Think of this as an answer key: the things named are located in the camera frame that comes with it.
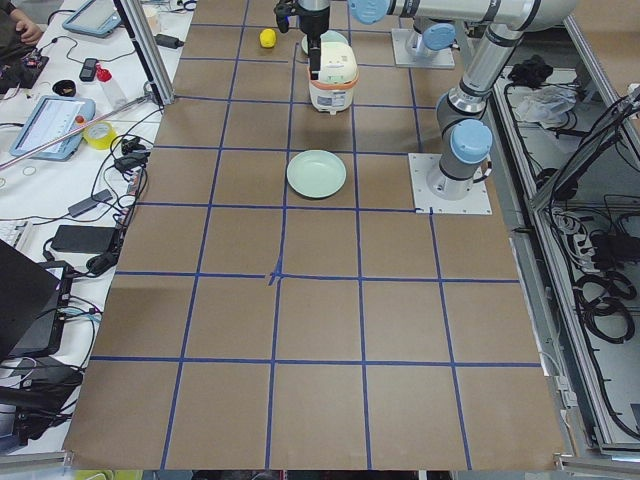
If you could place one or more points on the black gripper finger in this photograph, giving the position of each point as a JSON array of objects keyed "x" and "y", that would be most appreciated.
[{"x": 314, "y": 56}]

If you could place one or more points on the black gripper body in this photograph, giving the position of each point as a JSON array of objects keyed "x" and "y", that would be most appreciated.
[{"x": 313, "y": 24}]

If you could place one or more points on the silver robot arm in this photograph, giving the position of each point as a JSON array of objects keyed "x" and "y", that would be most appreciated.
[
  {"x": 466, "y": 139},
  {"x": 431, "y": 35}
]

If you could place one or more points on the pale green plate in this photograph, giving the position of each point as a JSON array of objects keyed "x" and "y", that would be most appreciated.
[
  {"x": 316, "y": 174},
  {"x": 329, "y": 36}
]

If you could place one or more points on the yellow lemon toy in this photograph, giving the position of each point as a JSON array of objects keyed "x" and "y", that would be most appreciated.
[{"x": 267, "y": 38}]

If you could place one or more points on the black power adapter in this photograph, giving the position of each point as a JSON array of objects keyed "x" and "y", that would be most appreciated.
[{"x": 168, "y": 41}]

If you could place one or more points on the metal rod stand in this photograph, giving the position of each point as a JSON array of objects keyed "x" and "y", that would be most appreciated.
[{"x": 147, "y": 97}]

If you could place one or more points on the red capped squeeze bottle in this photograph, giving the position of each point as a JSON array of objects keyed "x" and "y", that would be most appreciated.
[{"x": 110, "y": 87}]

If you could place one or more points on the black mobile phone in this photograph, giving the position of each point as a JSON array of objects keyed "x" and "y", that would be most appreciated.
[{"x": 88, "y": 70}]

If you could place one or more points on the yellow tape roll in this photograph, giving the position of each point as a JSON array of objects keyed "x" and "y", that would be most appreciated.
[{"x": 99, "y": 135}]

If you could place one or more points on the white crumpled cloth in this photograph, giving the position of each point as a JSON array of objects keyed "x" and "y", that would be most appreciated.
[{"x": 547, "y": 106}]

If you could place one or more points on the blue teach pendant tablet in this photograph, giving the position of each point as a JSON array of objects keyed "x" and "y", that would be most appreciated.
[{"x": 53, "y": 117}]

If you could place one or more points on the black power brick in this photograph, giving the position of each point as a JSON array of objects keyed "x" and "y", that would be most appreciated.
[{"x": 83, "y": 239}]

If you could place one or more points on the black laptop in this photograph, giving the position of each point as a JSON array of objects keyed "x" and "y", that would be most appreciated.
[{"x": 33, "y": 296}]

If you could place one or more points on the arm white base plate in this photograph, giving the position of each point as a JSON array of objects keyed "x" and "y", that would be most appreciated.
[
  {"x": 409, "y": 52},
  {"x": 435, "y": 193}
]

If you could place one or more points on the aluminium frame post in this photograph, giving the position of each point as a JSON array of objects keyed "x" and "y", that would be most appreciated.
[{"x": 133, "y": 18}]

